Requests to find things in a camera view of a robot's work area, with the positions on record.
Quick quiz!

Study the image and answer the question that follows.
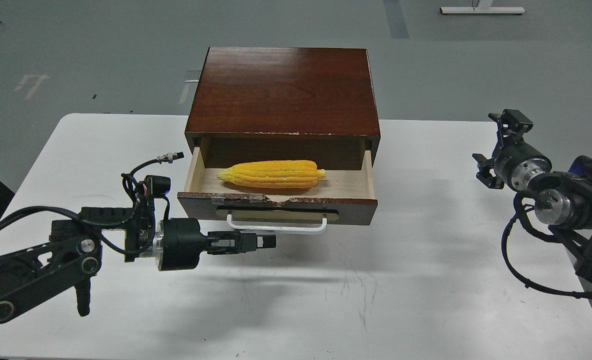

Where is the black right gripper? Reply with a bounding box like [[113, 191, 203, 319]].
[[472, 109, 552, 192]]

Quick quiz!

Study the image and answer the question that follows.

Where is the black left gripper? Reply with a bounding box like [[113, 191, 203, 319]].
[[155, 218, 277, 272]]

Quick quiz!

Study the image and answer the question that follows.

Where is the wooden drawer with white handle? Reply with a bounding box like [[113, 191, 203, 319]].
[[177, 147, 378, 233]]

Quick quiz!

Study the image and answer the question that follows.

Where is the yellow corn cob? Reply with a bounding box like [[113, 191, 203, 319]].
[[216, 160, 326, 189]]

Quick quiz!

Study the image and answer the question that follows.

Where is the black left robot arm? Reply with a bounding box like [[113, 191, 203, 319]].
[[0, 152, 277, 324]]

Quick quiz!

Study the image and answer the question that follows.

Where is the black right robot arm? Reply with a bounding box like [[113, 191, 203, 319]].
[[472, 109, 592, 300]]

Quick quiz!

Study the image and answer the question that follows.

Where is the dark wooden drawer cabinet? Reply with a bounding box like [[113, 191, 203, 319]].
[[185, 47, 381, 160]]

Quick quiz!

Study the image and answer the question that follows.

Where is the white table base background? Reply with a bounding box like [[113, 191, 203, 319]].
[[439, 0, 526, 16]]

